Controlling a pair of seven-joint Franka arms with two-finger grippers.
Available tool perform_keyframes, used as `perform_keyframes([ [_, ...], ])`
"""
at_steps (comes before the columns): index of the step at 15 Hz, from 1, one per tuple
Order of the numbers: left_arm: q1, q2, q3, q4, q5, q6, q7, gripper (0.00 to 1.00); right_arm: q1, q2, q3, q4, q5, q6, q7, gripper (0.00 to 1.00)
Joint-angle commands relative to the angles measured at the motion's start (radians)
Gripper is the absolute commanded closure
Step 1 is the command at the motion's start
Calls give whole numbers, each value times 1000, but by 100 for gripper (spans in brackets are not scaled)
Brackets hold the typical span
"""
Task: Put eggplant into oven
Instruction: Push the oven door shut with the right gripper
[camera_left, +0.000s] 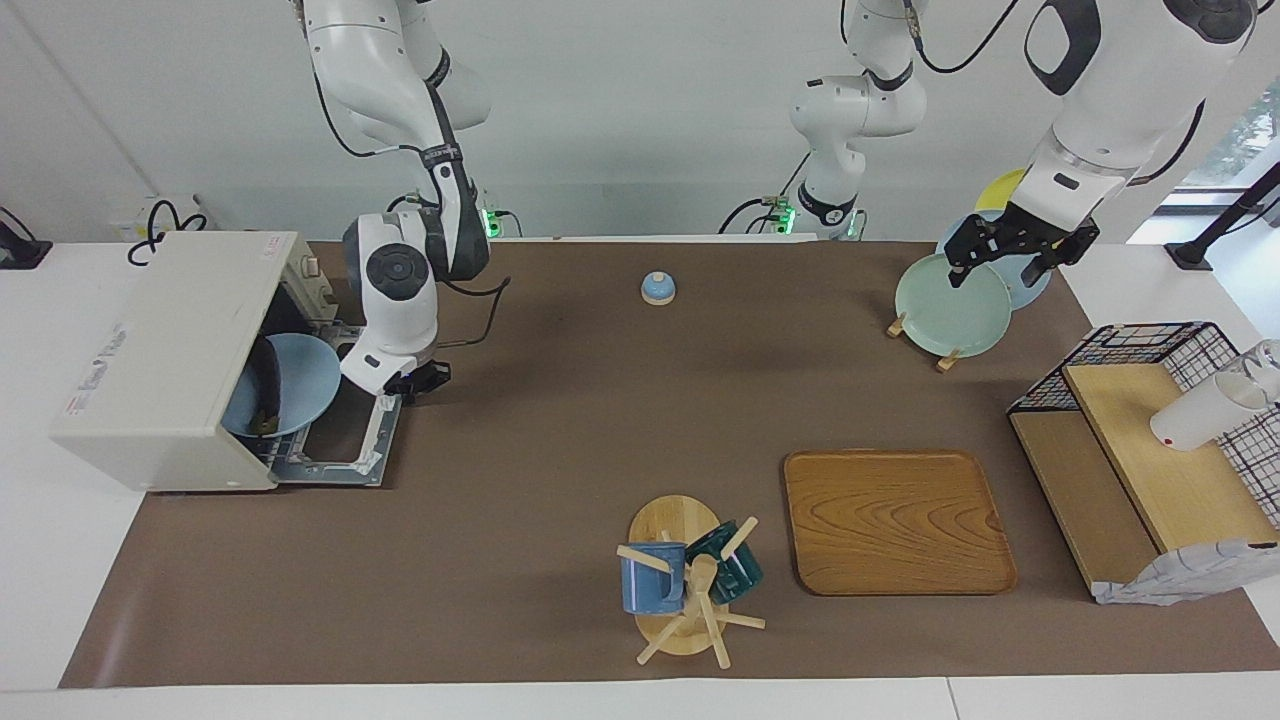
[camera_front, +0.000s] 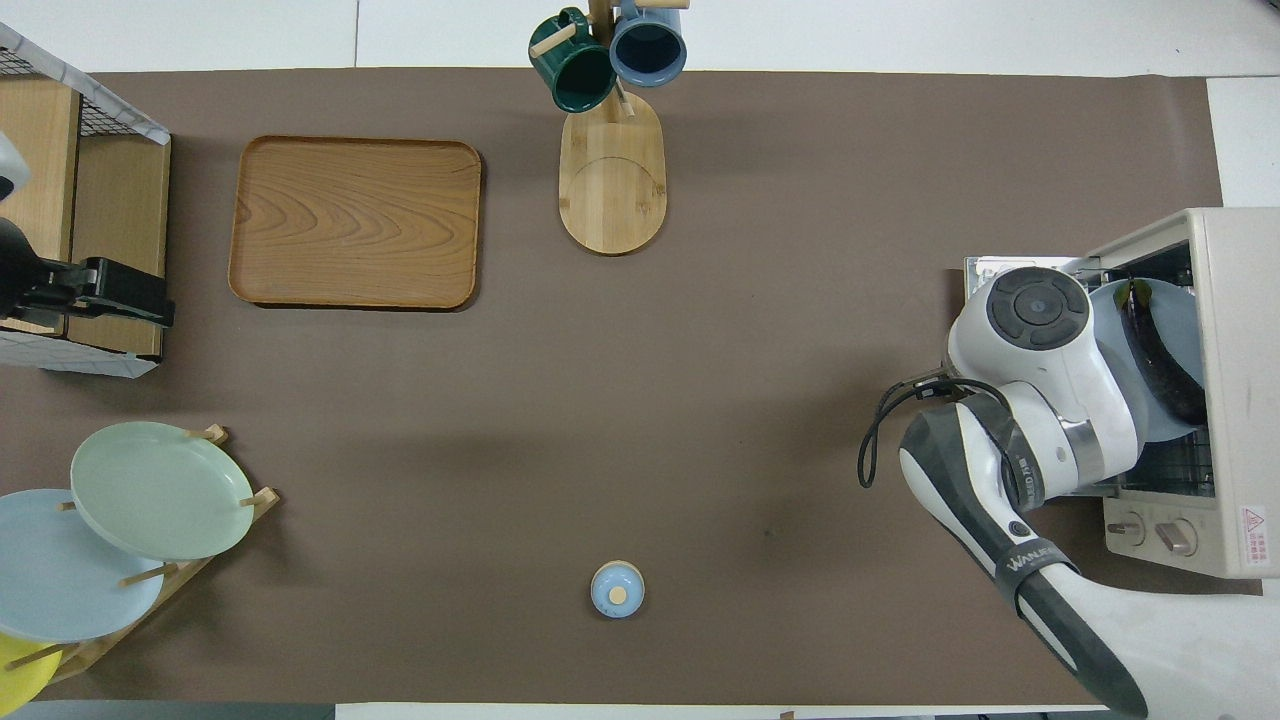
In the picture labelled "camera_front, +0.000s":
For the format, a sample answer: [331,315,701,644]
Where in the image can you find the light blue round plate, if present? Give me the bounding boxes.
[1088,278,1207,443]

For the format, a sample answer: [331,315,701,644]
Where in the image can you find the wooden stepped shelf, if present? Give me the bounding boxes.
[0,75,171,361]

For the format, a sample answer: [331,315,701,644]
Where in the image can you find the pale green plate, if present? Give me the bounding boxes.
[70,421,255,562]

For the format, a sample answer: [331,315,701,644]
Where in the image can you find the wooden plate rack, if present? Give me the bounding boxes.
[0,425,281,686]

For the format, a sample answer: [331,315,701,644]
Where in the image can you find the wooden serving tray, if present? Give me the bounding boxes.
[228,135,483,311]

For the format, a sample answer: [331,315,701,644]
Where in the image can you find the light blue racked plate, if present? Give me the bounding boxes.
[0,488,166,644]

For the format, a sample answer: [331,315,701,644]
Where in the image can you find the dark purple eggplant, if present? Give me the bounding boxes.
[1115,280,1209,426]

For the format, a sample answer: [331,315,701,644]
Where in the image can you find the dark green mug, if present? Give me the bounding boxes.
[528,8,617,113]

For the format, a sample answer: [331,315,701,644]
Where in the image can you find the blue mug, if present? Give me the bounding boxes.
[608,0,689,88]

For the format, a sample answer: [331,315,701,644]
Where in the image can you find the wooden mug tree stand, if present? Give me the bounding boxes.
[558,0,691,256]

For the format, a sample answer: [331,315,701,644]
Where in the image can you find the white marbled shelf panel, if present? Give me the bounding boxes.
[0,22,171,148]
[0,325,161,379]

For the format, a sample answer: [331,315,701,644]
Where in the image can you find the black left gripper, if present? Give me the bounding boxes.
[20,258,177,327]

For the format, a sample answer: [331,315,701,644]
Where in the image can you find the metal oven wire rack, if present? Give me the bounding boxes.
[1100,430,1217,498]

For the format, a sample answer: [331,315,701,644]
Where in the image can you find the black wire basket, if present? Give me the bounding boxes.
[0,45,136,141]

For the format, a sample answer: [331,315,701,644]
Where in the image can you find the beige toaster oven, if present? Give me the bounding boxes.
[1080,207,1280,581]

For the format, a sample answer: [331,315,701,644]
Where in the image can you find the yellow plate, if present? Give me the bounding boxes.
[0,632,63,719]

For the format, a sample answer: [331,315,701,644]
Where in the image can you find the brown table mat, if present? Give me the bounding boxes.
[0,68,1276,706]

